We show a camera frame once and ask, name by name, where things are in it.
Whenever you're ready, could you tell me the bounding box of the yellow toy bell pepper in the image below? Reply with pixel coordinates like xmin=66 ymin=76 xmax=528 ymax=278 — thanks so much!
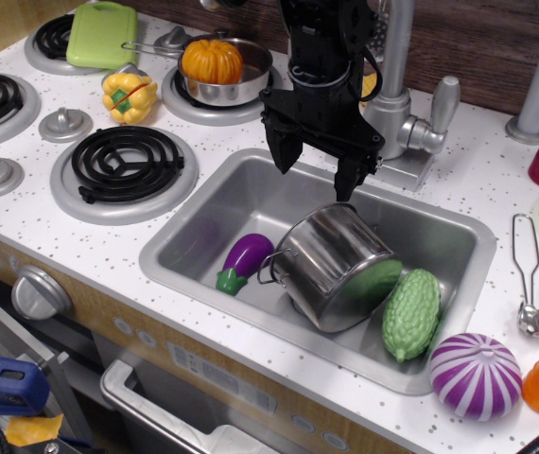
xmin=102 ymin=73 xmax=158 ymax=125

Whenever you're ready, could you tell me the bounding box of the silver stove knob back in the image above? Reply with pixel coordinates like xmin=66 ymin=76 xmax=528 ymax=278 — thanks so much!
xmin=153 ymin=26 xmax=192 ymax=59

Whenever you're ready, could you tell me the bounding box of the silver front panel knob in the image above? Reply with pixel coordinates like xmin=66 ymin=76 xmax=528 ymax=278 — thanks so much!
xmin=11 ymin=265 xmax=73 ymax=321

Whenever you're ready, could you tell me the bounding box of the metal slotted spoon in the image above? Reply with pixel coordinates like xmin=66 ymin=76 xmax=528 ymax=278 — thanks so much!
xmin=368 ymin=0 xmax=389 ymax=63

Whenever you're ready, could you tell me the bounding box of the silver toy faucet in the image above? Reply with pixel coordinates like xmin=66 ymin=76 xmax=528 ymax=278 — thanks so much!
xmin=363 ymin=1 xmax=461 ymax=191

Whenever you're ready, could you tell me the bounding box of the stainless steel sink basin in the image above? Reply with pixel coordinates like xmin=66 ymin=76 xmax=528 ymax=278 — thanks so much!
xmin=140 ymin=148 xmax=496 ymax=395

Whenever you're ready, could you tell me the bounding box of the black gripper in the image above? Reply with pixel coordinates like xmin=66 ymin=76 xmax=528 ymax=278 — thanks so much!
xmin=259 ymin=75 xmax=385 ymax=201

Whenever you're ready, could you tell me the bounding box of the back right coil burner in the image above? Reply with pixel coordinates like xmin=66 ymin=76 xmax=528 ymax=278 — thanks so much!
xmin=161 ymin=68 xmax=264 ymax=127

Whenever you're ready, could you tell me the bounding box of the purple toy eggplant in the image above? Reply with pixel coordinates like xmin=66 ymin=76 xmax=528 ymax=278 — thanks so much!
xmin=215 ymin=233 xmax=274 ymax=296

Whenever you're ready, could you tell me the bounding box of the orange toy pumpkin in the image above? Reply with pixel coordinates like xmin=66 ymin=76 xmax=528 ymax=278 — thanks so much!
xmin=180 ymin=39 xmax=244 ymax=85

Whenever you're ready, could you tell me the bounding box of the green cutting board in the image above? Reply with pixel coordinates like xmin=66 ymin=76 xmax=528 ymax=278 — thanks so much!
xmin=66 ymin=1 xmax=138 ymax=70

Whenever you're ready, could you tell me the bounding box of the front black coil burner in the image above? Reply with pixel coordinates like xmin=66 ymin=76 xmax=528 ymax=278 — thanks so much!
xmin=50 ymin=126 xmax=199 ymax=226

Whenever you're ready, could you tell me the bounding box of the silver oven door handle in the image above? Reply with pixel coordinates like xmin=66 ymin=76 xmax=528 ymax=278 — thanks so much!
xmin=100 ymin=359 xmax=275 ymax=453

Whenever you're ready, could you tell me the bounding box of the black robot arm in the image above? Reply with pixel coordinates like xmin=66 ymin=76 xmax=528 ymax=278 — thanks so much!
xmin=259 ymin=1 xmax=385 ymax=201

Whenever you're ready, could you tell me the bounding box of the back left coil burner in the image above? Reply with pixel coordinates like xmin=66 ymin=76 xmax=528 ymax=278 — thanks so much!
xmin=25 ymin=14 xmax=102 ymax=76

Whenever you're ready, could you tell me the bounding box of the metal pasta server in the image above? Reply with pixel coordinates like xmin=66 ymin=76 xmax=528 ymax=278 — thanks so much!
xmin=512 ymin=213 xmax=539 ymax=339

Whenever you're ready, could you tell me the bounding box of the yellow toy corn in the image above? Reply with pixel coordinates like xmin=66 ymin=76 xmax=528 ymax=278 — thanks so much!
xmin=361 ymin=73 xmax=377 ymax=98

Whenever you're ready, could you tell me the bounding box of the silver stove knob behind pepper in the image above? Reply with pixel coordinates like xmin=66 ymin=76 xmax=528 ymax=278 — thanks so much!
xmin=101 ymin=62 xmax=148 ymax=83

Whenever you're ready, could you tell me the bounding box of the silver stove knob centre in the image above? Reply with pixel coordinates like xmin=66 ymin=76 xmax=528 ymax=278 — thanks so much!
xmin=39 ymin=107 xmax=93 ymax=143

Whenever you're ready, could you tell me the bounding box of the small steel saucepan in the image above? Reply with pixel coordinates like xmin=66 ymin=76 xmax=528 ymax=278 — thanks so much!
xmin=123 ymin=34 xmax=273 ymax=107

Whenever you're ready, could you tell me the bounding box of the yellow tape piece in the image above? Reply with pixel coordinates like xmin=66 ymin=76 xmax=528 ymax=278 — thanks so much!
xmin=5 ymin=414 xmax=64 ymax=447

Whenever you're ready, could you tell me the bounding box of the purple striped toy onion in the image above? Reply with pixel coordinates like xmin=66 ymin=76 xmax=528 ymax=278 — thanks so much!
xmin=429 ymin=333 xmax=522 ymax=422

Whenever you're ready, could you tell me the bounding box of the stainless steel pot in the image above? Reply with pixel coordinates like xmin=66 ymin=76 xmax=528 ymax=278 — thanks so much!
xmin=258 ymin=202 xmax=403 ymax=333

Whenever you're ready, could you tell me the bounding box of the green toy bitter melon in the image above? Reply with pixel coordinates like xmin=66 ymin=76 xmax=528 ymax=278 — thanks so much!
xmin=382 ymin=269 xmax=441 ymax=362

